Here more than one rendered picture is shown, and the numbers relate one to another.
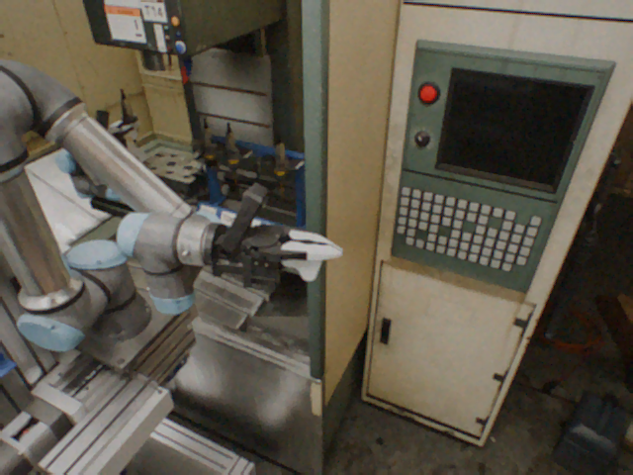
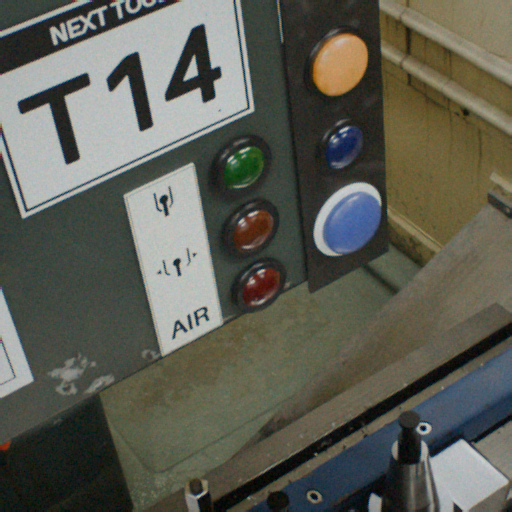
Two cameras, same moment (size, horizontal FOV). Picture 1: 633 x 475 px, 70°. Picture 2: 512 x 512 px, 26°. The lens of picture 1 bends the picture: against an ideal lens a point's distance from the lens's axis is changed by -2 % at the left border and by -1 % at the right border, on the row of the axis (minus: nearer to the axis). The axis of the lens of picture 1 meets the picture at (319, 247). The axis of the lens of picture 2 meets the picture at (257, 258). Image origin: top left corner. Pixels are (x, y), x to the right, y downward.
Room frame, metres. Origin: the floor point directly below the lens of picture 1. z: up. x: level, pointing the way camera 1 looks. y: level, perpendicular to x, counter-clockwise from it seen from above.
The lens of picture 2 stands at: (1.42, 0.79, 1.92)
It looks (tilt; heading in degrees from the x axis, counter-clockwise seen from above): 41 degrees down; 307
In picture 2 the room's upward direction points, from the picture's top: 8 degrees counter-clockwise
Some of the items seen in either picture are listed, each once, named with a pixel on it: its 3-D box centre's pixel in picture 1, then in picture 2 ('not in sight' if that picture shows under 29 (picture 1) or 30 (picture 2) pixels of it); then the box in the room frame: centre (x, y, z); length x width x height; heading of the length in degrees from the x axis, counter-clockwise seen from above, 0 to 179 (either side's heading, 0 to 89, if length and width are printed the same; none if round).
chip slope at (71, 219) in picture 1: (95, 183); not in sight; (2.20, 1.25, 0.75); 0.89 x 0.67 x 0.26; 155
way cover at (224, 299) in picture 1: (173, 276); not in sight; (1.47, 0.64, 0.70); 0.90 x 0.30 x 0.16; 65
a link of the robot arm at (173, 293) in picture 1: (174, 275); not in sight; (0.62, 0.27, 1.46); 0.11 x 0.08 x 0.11; 169
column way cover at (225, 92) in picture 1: (231, 102); not in sight; (2.32, 0.46, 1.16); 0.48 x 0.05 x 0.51; 65
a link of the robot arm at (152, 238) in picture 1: (156, 238); not in sight; (0.60, 0.27, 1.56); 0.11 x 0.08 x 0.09; 79
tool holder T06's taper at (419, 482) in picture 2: (230, 140); (410, 479); (1.64, 0.35, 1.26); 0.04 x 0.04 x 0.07
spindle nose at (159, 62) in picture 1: (159, 51); not in sight; (1.92, 0.65, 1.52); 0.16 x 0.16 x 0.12
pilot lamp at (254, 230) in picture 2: not in sight; (252, 230); (1.63, 0.51, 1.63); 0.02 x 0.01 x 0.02; 65
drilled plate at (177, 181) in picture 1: (180, 170); not in sight; (1.94, 0.67, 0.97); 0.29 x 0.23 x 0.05; 65
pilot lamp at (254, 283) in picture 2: not in sight; (260, 286); (1.63, 0.51, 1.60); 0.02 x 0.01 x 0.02; 65
